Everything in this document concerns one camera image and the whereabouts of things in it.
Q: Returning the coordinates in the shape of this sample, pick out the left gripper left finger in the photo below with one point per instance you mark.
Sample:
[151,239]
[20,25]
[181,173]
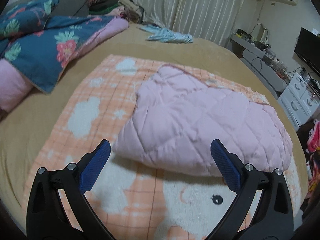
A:
[46,216]

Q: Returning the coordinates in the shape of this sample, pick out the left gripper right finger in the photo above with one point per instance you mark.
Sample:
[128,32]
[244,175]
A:
[262,207]

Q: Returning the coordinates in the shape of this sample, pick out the pink quilted jacket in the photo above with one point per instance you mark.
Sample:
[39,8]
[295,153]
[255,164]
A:
[177,117]

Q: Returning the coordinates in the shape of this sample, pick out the pile of clothes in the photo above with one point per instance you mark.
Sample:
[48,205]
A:
[126,9]

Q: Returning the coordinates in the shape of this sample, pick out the pink yellow cartoon towel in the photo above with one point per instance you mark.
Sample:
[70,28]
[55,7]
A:
[313,150]

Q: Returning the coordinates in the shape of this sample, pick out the orange plaid cartoon blanket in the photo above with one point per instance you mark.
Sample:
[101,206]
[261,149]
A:
[132,200]

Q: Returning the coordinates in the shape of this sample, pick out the tan bed cover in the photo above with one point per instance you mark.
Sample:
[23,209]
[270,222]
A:
[25,130]

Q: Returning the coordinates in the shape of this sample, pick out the white drawer cabinet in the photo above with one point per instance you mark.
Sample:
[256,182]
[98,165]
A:
[300,100]

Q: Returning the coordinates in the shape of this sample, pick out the grey white curved shelf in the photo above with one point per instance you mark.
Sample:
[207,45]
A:
[252,57]

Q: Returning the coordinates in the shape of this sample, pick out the blue floral pink quilt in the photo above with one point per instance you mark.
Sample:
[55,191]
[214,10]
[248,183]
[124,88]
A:
[37,46]

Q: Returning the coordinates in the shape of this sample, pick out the light blue garment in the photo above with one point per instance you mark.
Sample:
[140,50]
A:
[165,35]

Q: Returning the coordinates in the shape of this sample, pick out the striped beige curtain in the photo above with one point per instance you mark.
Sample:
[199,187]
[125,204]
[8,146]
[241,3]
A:
[212,20]

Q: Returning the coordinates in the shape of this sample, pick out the black wall television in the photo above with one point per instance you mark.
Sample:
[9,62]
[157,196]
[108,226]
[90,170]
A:
[307,49]

